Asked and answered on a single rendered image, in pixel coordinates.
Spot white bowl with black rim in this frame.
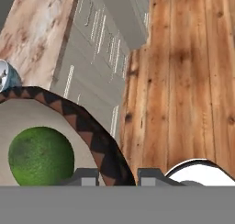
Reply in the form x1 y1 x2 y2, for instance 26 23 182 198
164 158 235 187

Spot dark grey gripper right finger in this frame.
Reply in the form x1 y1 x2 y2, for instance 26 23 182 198
137 167 186 187

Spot blue and silver can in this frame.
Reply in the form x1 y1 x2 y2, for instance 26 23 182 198
0 59 23 94

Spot grey cupboard run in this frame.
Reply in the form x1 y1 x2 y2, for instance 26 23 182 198
50 0 151 140

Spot bowl with brown zigzag rim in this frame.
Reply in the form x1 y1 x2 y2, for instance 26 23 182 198
0 85 137 187

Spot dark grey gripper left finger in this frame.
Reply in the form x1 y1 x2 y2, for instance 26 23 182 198
59 167 101 187

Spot green avocado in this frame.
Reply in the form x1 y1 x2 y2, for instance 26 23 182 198
7 126 75 187

